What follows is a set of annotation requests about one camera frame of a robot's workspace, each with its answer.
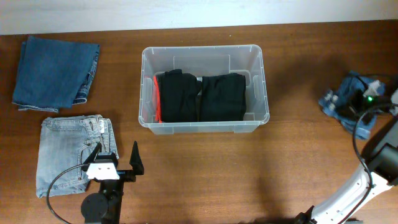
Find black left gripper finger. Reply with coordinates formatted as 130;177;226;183
81;142;102;171
129;141;144;175

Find blue denim shorts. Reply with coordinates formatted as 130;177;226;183
318;71;386;140

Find black garment red trim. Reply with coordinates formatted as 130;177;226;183
152;69;201;123

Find dark teal shirt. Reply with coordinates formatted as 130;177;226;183
199;73;246;122

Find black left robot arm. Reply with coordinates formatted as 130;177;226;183
81;142;144;223

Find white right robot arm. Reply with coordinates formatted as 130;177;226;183
293;92;397;224

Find light blue folded jeans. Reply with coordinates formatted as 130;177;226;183
36;114;118;198

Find dark blue folded jeans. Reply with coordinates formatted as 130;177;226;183
12;36;100;113

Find clear plastic storage bin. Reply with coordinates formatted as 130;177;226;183
138;44;271;134

